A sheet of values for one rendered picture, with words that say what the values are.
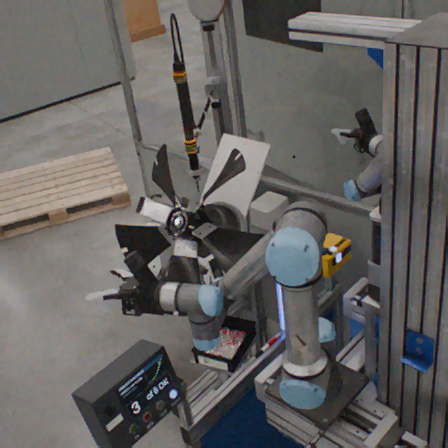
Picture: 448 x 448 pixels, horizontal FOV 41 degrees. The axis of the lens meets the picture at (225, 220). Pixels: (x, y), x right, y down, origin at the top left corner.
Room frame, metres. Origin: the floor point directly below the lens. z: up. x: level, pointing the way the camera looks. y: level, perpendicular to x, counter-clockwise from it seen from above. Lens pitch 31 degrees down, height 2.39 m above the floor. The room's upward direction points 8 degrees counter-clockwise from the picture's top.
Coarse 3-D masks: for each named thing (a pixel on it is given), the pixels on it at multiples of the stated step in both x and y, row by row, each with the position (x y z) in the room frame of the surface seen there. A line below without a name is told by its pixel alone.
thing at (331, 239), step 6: (330, 234) 1.95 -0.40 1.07; (324, 240) 1.92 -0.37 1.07; (330, 240) 1.91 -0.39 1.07; (336, 240) 1.91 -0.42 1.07; (348, 240) 1.90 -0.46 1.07; (324, 246) 1.88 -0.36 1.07; (330, 246) 1.87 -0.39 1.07; (342, 246) 1.86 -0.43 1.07; (336, 252) 1.83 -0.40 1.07; (324, 258) 1.80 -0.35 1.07; (330, 258) 1.80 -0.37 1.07; (336, 258) 1.83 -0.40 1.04; (348, 258) 1.89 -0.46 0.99; (324, 264) 1.80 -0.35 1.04; (330, 264) 1.80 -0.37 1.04; (336, 264) 1.83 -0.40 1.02; (342, 264) 1.85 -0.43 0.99; (324, 270) 1.80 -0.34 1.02; (330, 270) 1.80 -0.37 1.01; (336, 270) 1.82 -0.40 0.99
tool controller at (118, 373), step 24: (120, 360) 1.24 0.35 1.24; (144, 360) 1.21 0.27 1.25; (168, 360) 1.24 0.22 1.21; (96, 384) 1.16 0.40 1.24; (120, 384) 1.14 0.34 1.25; (144, 384) 1.17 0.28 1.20; (168, 384) 1.21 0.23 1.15; (96, 408) 1.08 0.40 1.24; (120, 408) 1.11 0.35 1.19; (168, 408) 1.18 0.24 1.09; (96, 432) 1.09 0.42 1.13; (120, 432) 1.08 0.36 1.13; (144, 432) 1.11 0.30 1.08
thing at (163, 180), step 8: (160, 152) 2.25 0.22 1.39; (160, 160) 2.24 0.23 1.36; (152, 168) 2.31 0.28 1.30; (160, 168) 2.23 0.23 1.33; (168, 168) 2.16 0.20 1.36; (152, 176) 2.31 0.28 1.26; (160, 176) 2.23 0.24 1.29; (168, 176) 2.15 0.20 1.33; (160, 184) 2.25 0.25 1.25; (168, 184) 2.14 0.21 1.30; (168, 192) 2.16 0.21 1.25
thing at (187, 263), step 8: (176, 256) 1.91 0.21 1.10; (184, 256) 1.91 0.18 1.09; (168, 264) 1.89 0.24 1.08; (176, 264) 1.89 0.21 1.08; (184, 264) 1.89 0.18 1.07; (192, 264) 1.89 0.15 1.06; (168, 272) 1.87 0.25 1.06; (176, 272) 1.87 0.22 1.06; (184, 272) 1.87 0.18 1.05; (192, 272) 1.88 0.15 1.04; (160, 280) 1.86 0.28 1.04; (168, 280) 1.85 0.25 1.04; (176, 280) 1.85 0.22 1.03; (184, 280) 1.85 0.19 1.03; (192, 280) 1.85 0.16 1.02; (200, 280) 1.86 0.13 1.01; (168, 312) 1.78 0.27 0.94
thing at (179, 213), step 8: (176, 208) 2.00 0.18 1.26; (184, 208) 1.99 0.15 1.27; (168, 216) 2.00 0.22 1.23; (176, 216) 1.99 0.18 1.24; (184, 216) 1.97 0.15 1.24; (192, 216) 1.96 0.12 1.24; (200, 216) 2.03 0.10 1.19; (208, 216) 2.02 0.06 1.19; (168, 224) 1.99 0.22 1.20; (184, 224) 1.94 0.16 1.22; (192, 224) 1.94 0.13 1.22; (200, 224) 1.97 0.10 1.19; (168, 232) 1.96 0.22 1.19; (176, 232) 1.95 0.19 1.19; (184, 232) 1.92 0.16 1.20; (192, 240) 1.99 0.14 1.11; (200, 240) 1.97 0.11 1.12
